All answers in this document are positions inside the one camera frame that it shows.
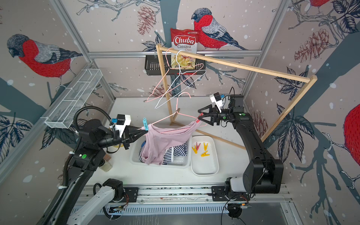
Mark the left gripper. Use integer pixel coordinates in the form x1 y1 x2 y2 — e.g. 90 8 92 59
97 126 147 150

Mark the teal clothespin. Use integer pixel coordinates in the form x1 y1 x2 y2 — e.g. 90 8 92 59
142 118 149 131

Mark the pink tank top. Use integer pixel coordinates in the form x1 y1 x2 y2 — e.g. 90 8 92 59
140 121 201 166

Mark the striped tank top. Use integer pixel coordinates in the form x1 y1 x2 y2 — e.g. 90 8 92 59
140 143 188 165

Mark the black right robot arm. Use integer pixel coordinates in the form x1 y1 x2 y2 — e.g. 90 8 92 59
198 94 284 195

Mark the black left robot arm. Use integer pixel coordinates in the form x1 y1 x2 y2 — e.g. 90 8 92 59
38 106 147 225

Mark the white perforated plastic basket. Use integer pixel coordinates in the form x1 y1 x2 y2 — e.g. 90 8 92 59
130 137 193 169

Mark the brown bottle black cap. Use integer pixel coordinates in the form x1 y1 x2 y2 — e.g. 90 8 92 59
103 153 112 161

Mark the clear bottle black cap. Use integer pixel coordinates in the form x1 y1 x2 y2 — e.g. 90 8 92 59
99 160 113 172

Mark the white plastic tray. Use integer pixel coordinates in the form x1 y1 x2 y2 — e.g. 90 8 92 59
191 136 219 176

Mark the cassava chips bag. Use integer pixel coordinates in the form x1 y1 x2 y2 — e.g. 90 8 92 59
170 28 199 69

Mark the wooden clothes rack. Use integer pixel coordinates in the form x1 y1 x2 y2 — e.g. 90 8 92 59
155 44 318 150

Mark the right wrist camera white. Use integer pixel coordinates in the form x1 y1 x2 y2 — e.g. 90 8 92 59
210 92 225 113

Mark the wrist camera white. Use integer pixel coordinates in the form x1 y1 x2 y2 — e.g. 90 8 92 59
111 114 131 137
210 92 225 113

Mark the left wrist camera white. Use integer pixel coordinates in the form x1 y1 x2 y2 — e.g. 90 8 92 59
111 114 131 137

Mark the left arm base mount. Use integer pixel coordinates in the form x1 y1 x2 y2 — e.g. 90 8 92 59
98 186 139 204

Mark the black wall basket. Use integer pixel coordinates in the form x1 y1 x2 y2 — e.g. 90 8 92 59
144 55 206 76

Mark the white wire mesh shelf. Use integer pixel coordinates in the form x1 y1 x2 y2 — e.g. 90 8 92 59
45 68 103 128

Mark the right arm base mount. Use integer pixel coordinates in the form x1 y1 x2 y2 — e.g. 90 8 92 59
210 186 250 202

